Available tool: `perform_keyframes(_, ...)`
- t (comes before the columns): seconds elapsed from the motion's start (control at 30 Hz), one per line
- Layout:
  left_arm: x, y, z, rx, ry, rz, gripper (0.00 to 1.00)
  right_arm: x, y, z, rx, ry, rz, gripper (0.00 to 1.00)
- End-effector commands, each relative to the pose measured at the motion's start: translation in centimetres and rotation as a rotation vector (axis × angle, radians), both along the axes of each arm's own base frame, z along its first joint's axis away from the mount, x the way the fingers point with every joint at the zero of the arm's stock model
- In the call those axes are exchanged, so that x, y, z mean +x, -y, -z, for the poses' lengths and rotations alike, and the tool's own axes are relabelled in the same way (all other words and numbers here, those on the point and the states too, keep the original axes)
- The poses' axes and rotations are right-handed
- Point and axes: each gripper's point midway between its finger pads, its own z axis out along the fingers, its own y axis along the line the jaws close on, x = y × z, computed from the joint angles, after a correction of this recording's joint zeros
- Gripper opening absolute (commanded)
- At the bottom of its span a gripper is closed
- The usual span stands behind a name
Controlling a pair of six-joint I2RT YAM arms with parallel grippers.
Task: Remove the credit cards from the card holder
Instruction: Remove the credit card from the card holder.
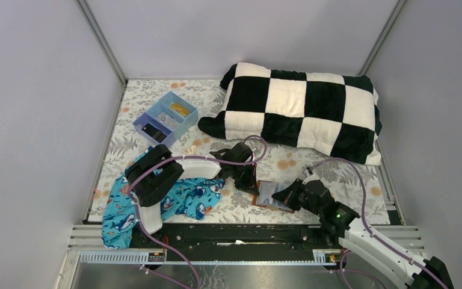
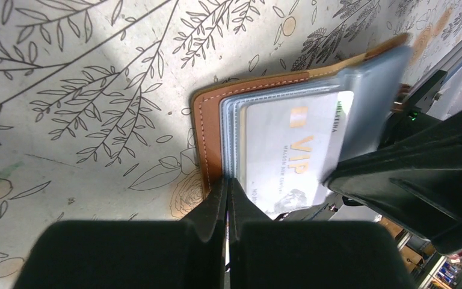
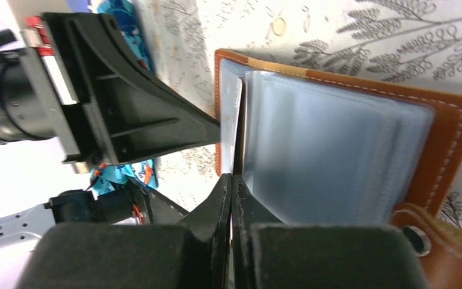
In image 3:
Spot brown leather card holder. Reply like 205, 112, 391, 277
215, 49, 462, 288

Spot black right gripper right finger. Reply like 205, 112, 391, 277
230, 175, 428, 288

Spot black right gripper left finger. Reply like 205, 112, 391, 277
17, 174, 232, 288

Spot blue shark print shorts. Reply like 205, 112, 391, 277
89, 0, 160, 196

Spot floral patterned table cloth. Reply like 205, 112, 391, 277
133, 0, 462, 240

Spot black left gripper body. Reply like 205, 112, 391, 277
0, 16, 96, 173

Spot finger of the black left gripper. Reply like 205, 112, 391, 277
42, 12, 220, 164

